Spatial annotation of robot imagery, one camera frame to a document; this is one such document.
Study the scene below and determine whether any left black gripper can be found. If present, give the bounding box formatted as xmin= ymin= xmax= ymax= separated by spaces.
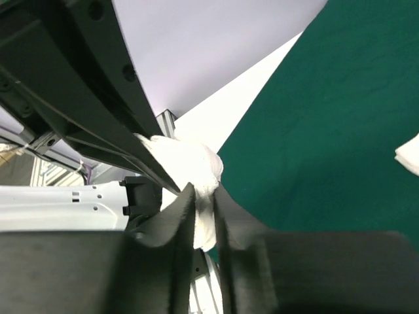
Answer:
xmin=1 ymin=1 xmax=179 ymax=193

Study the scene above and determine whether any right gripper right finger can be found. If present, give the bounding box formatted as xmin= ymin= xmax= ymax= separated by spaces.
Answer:
xmin=214 ymin=187 xmax=418 ymax=313

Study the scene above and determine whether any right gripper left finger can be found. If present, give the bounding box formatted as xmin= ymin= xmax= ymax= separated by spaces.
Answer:
xmin=1 ymin=182 xmax=195 ymax=313

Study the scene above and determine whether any white gauze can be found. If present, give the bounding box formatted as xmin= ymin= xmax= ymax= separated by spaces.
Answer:
xmin=395 ymin=135 xmax=419 ymax=176
xmin=136 ymin=133 xmax=224 ymax=252

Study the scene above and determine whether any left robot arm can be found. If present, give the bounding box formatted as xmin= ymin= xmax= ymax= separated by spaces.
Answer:
xmin=1 ymin=1 xmax=222 ymax=313

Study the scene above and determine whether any green surgical cloth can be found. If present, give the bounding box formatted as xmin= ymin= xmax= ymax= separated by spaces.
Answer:
xmin=219 ymin=1 xmax=418 ymax=247

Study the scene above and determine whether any left aluminium frame post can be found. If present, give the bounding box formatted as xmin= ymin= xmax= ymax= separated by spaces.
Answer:
xmin=156 ymin=109 xmax=177 ymax=139

